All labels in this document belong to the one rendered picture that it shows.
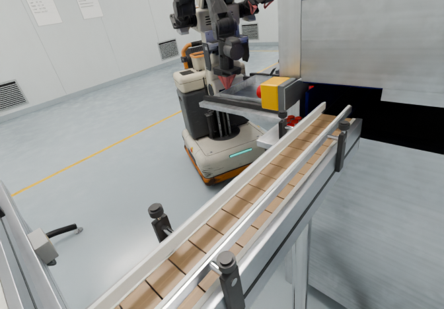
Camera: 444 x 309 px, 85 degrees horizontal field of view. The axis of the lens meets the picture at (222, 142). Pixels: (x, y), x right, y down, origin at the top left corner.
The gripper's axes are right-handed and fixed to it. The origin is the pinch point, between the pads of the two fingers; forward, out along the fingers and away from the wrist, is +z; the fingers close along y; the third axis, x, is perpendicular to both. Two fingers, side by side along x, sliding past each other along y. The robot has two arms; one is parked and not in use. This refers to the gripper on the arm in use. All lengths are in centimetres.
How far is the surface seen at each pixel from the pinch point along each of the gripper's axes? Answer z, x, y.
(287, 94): -13.8, -20.1, 37.9
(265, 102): -10.7, -21.2, 32.2
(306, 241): 19, -33, 54
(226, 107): 2.3, -10.7, 8.1
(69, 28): 25, 109, -489
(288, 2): -33.7, -12.0, 31.8
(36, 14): -4, 65, -491
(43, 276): 37, -85, -9
